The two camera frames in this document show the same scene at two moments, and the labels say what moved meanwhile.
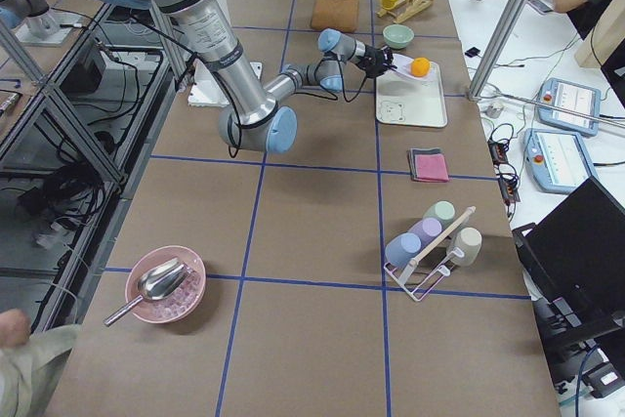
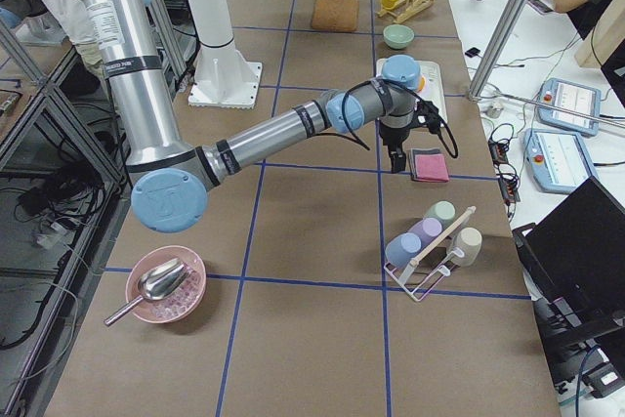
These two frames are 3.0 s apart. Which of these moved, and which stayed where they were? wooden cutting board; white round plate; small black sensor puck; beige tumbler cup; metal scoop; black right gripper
Moved: black right gripper; white round plate
Stayed: metal scoop; wooden cutting board; beige tumbler cup; small black sensor puck
